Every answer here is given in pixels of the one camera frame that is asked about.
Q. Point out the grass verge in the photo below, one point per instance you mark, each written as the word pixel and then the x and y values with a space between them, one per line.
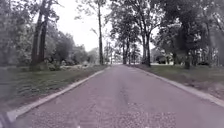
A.
pixel 196 75
pixel 40 83

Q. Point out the grey asphalt road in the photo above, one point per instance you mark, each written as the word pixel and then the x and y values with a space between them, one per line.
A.
pixel 123 100

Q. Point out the tall thin tree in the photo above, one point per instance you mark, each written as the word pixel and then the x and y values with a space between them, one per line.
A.
pixel 100 40

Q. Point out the building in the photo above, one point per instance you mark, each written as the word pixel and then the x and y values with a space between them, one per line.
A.
pixel 162 57

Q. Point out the row of trees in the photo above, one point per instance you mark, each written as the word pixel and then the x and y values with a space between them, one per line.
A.
pixel 40 43
pixel 180 33

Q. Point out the pale concrete kerb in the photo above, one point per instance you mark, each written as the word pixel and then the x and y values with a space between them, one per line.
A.
pixel 43 100
pixel 186 88

